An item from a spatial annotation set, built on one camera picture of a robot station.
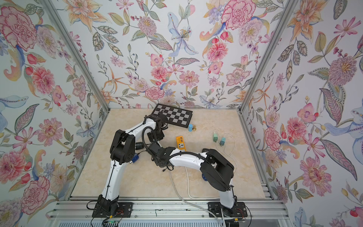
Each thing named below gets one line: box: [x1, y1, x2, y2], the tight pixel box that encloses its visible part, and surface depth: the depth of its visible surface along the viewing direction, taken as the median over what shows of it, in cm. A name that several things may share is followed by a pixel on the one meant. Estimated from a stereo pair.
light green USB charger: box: [213, 132, 218, 143], surface depth 103 cm
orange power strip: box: [175, 135, 187, 152], surface depth 100 cm
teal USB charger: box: [219, 136, 226, 147], surface depth 100 cm
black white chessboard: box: [151, 103, 193, 129], surface depth 116 cm
